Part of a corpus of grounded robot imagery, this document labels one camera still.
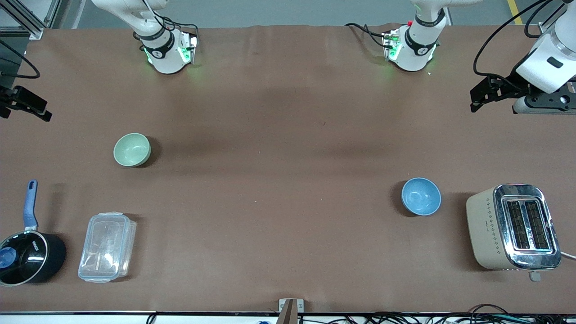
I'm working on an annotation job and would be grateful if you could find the green bowl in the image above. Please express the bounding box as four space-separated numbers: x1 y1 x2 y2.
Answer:
113 133 152 168

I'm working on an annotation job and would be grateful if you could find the blue bowl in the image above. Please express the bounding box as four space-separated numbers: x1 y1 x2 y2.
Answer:
401 177 442 216

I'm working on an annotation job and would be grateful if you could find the green-lit base connector box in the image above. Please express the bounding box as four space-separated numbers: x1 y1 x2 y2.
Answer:
179 32 198 64
382 31 402 61

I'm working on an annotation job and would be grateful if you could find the beige chrome toaster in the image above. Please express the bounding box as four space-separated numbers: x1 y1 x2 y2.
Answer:
466 183 562 283

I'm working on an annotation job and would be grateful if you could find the glass lid blue knob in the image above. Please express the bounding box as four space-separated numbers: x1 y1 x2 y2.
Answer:
0 232 48 285

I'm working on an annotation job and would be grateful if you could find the clear plastic food container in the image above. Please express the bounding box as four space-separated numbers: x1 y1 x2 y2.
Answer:
78 211 137 284

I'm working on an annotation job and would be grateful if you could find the brown table mat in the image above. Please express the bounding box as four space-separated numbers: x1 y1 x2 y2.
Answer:
0 23 576 314

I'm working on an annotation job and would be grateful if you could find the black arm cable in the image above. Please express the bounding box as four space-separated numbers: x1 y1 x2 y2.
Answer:
524 0 568 39

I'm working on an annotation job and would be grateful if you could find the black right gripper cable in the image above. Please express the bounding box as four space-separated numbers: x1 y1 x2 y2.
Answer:
0 40 41 80

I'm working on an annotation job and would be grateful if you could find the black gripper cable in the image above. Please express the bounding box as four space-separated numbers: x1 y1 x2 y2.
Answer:
0 40 41 80
472 0 549 79

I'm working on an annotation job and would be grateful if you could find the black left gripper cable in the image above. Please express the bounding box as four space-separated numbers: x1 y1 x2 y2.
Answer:
472 0 549 79

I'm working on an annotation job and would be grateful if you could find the aluminium frame profile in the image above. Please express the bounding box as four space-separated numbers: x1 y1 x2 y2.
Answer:
0 0 61 40

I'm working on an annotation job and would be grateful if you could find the black saucepan blue handle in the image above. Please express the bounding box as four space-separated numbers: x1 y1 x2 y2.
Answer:
0 180 67 287

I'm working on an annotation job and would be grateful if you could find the black looped cable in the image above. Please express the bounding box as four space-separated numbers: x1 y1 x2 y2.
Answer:
468 304 511 318

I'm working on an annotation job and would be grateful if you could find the black tangled cable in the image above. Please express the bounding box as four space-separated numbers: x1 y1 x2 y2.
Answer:
360 311 450 324

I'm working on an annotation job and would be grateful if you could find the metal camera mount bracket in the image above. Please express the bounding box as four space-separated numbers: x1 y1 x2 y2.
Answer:
279 298 304 324

